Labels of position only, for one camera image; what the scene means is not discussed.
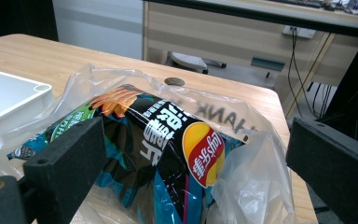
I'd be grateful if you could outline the black and blue chip bag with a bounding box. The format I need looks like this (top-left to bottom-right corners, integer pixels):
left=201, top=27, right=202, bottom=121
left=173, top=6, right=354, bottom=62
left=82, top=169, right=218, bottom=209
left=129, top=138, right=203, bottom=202
left=7, top=84, right=246, bottom=224

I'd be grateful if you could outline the clear plastic bag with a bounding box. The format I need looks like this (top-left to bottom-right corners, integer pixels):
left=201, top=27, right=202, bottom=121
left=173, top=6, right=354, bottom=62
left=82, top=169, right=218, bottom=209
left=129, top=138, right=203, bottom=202
left=0, top=63, right=297, bottom=224

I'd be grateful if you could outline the black desk frame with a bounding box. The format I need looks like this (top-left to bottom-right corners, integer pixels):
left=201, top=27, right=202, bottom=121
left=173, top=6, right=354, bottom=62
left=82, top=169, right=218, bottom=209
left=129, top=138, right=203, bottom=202
left=318, top=18, right=358, bottom=147

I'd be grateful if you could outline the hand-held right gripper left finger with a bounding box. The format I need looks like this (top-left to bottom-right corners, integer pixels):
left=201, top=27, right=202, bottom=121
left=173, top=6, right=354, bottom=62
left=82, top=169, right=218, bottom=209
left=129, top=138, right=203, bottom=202
left=22, top=116, right=108, bottom=224

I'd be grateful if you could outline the white plastic tray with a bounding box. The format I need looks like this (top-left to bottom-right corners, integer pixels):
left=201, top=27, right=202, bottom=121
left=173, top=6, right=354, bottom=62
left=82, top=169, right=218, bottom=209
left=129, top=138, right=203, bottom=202
left=0, top=65, right=54, bottom=147

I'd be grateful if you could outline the dark green bracket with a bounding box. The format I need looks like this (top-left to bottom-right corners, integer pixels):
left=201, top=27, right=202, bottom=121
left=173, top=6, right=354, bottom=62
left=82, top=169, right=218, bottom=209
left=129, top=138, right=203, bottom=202
left=250, top=56, right=286, bottom=72

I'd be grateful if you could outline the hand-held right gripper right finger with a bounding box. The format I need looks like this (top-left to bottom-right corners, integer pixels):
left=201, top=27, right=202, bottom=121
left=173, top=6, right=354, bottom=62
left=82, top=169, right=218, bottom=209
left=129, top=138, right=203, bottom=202
left=285, top=117, right=358, bottom=224

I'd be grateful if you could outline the white and black chair base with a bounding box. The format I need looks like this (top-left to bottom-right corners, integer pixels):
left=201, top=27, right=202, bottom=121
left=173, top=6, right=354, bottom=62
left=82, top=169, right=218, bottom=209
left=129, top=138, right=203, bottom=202
left=167, top=51, right=227, bottom=75

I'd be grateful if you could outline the white power strip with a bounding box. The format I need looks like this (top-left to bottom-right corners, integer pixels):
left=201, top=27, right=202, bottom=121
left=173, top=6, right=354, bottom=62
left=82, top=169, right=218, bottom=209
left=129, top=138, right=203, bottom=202
left=282, top=25, right=317, bottom=39

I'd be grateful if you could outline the grey cable grommet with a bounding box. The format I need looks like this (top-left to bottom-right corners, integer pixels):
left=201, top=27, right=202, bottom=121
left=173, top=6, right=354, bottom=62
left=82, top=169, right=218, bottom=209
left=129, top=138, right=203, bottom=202
left=163, top=77, right=186, bottom=88

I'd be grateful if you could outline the black cable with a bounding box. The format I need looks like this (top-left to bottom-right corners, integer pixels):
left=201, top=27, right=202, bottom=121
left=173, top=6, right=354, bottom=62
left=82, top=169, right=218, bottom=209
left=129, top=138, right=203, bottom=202
left=287, top=27, right=320, bottom=119

